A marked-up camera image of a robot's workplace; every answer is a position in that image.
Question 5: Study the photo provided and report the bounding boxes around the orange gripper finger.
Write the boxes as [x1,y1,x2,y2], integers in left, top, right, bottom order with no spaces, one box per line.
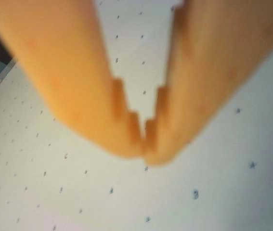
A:
[0,0,143,159]
[144,0,273,166]

